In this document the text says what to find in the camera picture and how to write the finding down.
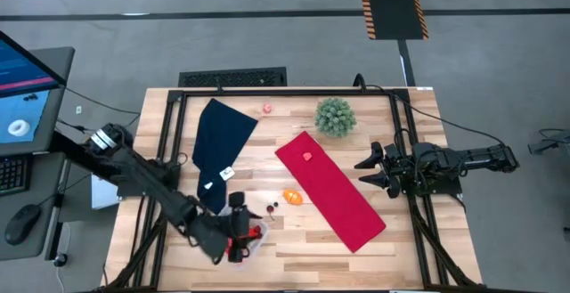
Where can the black keyboard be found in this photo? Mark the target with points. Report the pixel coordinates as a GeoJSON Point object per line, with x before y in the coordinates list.
{"type": "Point", "coordinates": [13, 173]}

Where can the orange toy bell pepper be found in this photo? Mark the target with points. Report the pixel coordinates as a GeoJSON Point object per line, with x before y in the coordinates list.
{"type": "Point", "coordinates": [293, 197]}

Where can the white box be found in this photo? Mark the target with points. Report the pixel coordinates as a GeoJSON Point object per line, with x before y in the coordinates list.
{"type": "Point", "coordinates": [103, 197]}

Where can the red toy cherry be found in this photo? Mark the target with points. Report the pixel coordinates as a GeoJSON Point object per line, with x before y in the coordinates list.
{"type": "Point", "coordinates": [269, 207]}

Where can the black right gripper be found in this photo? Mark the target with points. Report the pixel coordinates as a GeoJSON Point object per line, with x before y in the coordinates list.
{"type": "Point", "coordinates": [401, 166]}

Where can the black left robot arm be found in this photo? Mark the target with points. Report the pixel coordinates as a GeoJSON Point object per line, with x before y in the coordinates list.
{"type": "Point", "coordinates": [147, 181]}

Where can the black orange-striped floor mat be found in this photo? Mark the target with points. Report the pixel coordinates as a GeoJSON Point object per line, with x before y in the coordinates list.
{"type": "Point", "coordinates": [392, 5]}

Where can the red toy bell pepper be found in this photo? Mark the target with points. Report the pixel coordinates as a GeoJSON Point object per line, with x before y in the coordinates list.
{"type": "Point", "coordinates": [254, 233]}

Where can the red cloth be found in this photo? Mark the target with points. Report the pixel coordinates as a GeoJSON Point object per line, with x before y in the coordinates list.
{"type": "Point", "coordinates": [329, 190]}

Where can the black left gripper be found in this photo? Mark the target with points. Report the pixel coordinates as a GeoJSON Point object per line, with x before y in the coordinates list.
{"type": "Point", "coordinates": [236, 228]}

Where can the grey framed display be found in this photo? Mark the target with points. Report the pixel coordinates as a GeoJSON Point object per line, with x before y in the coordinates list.
{"type": "Point", "coordinates": [26, 119]}

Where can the black metal table frame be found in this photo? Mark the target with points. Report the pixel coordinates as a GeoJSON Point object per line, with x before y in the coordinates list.
{"type": "Point", "coordinates": [289, 92]}

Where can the grey desk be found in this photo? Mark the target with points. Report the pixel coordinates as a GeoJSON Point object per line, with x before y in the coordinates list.
{"type": "Point", "coordinates": [44, 186]}

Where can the grey chair base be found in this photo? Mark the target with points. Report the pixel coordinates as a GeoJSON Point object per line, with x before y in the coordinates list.
{"type": "Point", "coordinates": [545, 144]}

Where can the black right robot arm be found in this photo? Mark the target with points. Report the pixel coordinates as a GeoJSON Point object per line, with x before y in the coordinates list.
{"type": "Point", "coordinates": [472, 159]}

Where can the white cloth tag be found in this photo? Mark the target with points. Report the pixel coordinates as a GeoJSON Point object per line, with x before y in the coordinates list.
{"type": "Point", "coordinates": [227, 173]}

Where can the navy blue cloth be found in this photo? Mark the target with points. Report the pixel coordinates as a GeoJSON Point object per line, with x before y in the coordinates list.
{"type": "Point", "coordinates": [222, 121]}

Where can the clear plastic tupperware container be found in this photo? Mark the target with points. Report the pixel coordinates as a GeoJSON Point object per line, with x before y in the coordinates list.
{"type": "Point", "coordinates": [261, 250]}

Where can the pink toy raspberry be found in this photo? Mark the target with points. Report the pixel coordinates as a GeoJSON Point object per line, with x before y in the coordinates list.
{"type": "Point", "coordinates": [267, 108]}
{"type": "Point", "coordinates": [307, 156]}

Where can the black vented box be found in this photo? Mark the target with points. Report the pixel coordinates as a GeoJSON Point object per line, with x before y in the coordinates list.
{"type": "Point", "coordinates": [231, 78]}

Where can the small white cloth label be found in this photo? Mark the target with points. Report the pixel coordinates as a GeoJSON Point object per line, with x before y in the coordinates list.
{"type": "Point", "coordinates": [208, 185]}

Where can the green artificial potted plant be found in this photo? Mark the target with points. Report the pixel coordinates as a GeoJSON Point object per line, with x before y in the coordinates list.
{"type": "Point", "coordinates": [335, 117]}

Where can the black computer mouse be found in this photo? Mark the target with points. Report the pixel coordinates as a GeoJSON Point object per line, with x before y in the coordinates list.
{"type": "Point", "coordinates": [22, 224]}

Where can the black computer monitor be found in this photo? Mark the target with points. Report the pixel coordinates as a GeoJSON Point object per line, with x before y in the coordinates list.
{"type": "Point", "coordinates": [26, 72]}

